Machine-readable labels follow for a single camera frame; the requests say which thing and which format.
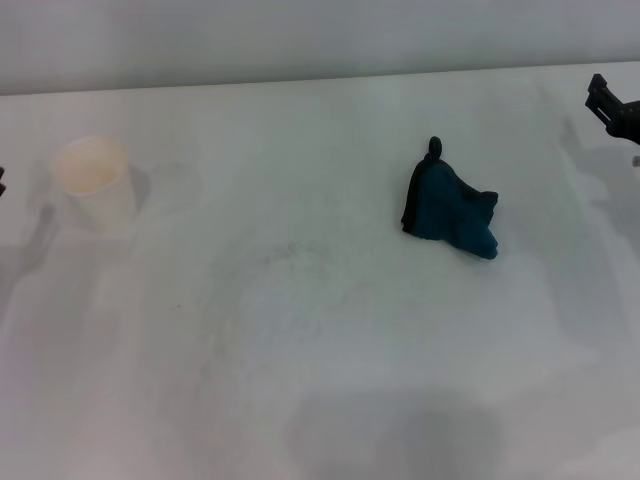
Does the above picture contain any white paper cup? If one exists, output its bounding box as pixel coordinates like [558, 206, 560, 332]
[51, 133, 140, 234]

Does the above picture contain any blue rag with black trim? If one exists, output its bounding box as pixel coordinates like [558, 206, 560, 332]
[399, 135, 502, 262]

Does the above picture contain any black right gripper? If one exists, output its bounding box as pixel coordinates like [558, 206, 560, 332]
[585, 73, 640, 147]

